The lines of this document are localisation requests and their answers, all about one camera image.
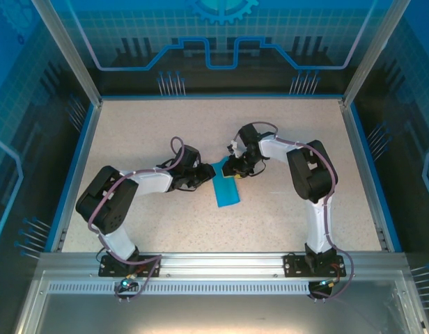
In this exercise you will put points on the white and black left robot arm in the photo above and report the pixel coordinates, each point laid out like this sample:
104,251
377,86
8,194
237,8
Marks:
106,205

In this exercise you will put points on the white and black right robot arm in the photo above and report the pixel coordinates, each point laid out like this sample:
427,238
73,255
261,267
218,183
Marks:
312,174

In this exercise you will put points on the grey metal sheet panel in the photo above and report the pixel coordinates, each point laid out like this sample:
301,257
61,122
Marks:
214,316

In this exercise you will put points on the aluminium rear table rail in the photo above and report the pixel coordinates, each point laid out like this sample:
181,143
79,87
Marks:
221,96

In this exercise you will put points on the aluminium table rail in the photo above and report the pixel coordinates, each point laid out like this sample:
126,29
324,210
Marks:
364,174
221,96
77,174

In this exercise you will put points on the aluminium mounting rail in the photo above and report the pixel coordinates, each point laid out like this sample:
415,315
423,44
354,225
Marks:
221,264

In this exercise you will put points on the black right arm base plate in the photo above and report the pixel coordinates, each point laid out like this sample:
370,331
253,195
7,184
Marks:
292,266

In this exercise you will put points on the aluminium left table rail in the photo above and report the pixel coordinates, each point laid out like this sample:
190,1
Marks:
77,174

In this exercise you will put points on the aluminium right table rail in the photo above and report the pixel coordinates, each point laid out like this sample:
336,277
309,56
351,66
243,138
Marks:
364,174

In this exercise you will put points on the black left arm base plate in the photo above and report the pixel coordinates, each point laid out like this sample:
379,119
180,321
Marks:
106,268

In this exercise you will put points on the aluminium right frame post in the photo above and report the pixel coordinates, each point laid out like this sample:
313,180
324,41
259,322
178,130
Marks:
371,52

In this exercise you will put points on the aluminium frame post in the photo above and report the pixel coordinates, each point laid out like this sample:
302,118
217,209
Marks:
71,52
371,52

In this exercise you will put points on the aluminium left frame post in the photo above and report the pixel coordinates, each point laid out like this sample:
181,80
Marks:
71,52

